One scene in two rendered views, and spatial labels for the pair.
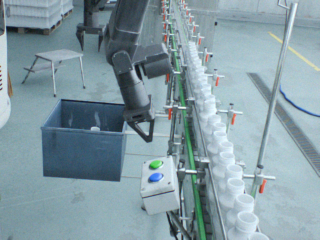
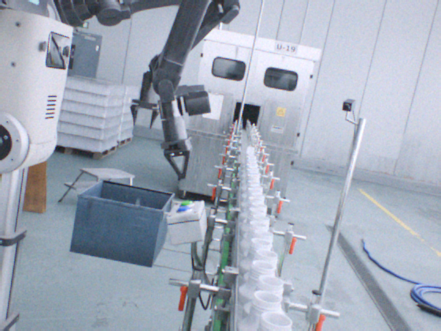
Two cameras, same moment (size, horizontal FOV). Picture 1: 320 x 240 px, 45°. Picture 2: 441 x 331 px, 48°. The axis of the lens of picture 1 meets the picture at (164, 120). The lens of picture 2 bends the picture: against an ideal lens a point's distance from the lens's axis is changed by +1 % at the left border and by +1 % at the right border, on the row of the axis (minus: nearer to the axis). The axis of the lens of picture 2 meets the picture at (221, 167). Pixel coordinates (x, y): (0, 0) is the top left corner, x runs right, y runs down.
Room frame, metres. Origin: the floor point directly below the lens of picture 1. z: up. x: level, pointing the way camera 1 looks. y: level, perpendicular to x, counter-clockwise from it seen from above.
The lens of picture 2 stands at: (-0.36, -0.14, 1.41)
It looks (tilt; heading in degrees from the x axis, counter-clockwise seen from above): 9 degrees down; 4
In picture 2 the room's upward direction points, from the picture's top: 11 degrees clockwise
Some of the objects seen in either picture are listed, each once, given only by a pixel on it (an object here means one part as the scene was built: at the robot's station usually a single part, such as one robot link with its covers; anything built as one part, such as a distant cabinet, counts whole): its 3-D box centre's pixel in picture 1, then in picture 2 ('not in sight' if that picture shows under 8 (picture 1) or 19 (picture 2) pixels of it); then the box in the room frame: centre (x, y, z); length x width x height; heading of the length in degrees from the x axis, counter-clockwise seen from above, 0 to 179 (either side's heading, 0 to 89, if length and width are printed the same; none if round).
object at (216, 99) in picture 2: not in sight; (213, 105); (5.55, 0.49, 1.22); 0.23 x 0.03 x 0.32; 93
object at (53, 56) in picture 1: (53, 69); (98, 188); (4.39, 1.36, 0.21); 0.61 x 0.47 x 0.41; 56
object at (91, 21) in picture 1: (91, 20); (147, 96); (1.49, 0.31, 1.33); 0.10 x 0.07 x 0.07; 93
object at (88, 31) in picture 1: (95, 39); (149, 116); (1.50, 0.30, 1.26); 0.07 x 0.07 x 0.09; 3
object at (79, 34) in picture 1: (86, 38); (139, 113); (1.49, 0.33, 1.26); 0.07 x 0.07 x 0.09; 3
